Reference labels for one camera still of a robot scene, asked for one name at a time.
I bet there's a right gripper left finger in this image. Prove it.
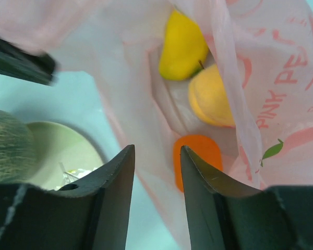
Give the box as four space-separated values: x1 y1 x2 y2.
0 145 135 249

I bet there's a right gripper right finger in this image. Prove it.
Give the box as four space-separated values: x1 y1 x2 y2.
180 146 313 249

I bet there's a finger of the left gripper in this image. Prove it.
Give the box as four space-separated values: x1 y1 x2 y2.
0 39 57 86

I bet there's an orange fake orange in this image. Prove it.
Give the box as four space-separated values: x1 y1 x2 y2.
173 134 223 193

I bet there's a green fake melon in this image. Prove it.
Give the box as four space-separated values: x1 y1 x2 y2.
0 110 37 183

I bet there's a yellow fake fruit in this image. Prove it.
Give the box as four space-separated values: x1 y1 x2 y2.
188 64 235 128

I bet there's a yellow fake mango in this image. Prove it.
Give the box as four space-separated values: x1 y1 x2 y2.
159 9 209 81

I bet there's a pink plastic bag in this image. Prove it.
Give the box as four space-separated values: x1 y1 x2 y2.
0 1 313 249

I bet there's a beige ceramic plate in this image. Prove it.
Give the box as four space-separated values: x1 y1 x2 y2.
26 121 104 190

